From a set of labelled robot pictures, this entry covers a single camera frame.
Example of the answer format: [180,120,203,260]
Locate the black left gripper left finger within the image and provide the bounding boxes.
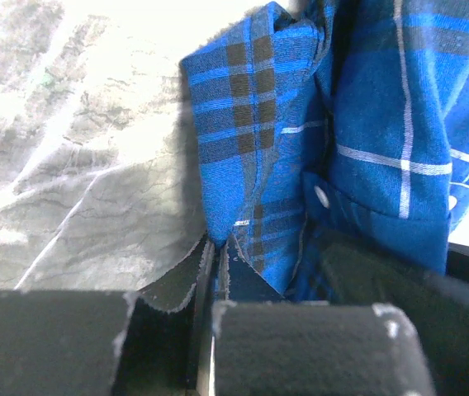
[0,238,215,395]

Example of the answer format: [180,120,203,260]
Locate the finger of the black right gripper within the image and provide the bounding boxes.
[315,232,469,395]

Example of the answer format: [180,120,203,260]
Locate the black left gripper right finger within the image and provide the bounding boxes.
[212,238,436,395]

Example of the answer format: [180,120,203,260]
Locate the blue plaid long sleeve shirt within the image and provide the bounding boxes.
[182,1,469,301]

